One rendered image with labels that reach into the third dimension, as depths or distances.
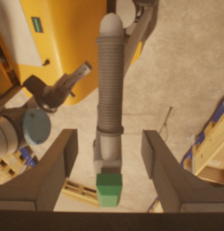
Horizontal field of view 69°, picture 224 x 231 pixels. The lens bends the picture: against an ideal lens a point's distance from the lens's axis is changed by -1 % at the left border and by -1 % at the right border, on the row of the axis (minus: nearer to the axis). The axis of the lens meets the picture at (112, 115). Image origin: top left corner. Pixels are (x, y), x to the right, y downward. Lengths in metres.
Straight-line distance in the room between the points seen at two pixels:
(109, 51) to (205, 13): 1.38
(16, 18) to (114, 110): 0.71
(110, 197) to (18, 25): 0.77
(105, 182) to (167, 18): 1.42
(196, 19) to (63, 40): 1.07
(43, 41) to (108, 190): 0.70
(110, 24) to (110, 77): 0.06
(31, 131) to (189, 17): 1.39
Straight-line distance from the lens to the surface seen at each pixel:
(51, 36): 0.80
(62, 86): 0.48
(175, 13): 1.54
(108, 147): 0.24
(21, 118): 0.42
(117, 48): 0.21
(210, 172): 1.99
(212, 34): 1.61
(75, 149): 0.16
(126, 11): 1.11
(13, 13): 0.86
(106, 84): 0.21
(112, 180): 0.25
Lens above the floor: 1.50
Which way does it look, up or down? 42 degrees down
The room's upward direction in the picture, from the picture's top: 158 degrees counter-clockwise
